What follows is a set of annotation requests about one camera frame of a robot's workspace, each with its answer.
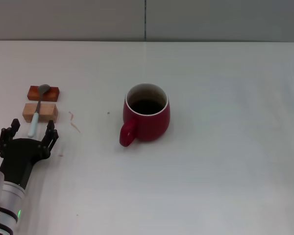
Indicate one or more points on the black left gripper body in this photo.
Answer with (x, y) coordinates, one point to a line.
(22, 156)

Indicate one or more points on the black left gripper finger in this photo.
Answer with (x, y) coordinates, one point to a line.
(50, 134)
(7, 134)

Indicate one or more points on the red ceramic coffee cup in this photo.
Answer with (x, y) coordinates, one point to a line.
(149, 124)

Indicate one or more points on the light wooden block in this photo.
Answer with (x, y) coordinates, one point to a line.
(47, 112)

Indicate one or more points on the dark reddish wooden block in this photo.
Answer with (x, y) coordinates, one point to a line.
(52, 94)

